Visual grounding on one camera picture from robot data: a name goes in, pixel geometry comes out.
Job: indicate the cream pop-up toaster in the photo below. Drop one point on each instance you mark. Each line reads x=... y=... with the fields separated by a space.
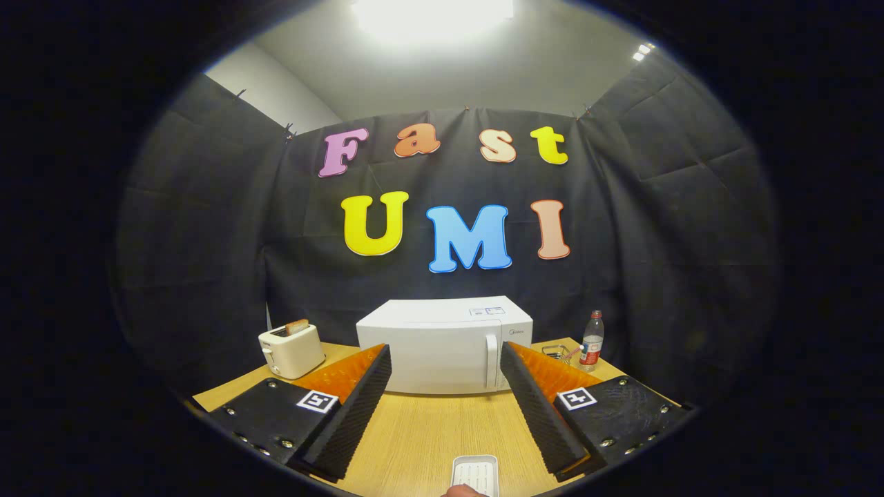
x=293 y=355

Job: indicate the white toaster oven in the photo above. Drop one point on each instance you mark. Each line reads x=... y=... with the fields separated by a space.
x=428 y=352

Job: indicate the small white ribbed tray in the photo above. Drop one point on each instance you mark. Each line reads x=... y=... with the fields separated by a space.
x=475 y=473

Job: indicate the toast slice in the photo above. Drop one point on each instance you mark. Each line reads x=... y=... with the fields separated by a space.
x=297 y=327

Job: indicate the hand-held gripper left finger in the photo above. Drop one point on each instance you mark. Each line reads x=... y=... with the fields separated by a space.
x=356 y=414

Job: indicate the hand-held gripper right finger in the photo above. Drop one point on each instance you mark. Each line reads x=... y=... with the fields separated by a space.
x=535 y=414

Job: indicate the ceiling light panel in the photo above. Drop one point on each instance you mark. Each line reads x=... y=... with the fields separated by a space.
x=431 y=17

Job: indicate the clear bottle with red label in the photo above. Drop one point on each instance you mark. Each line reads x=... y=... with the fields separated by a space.
x=591 y=345

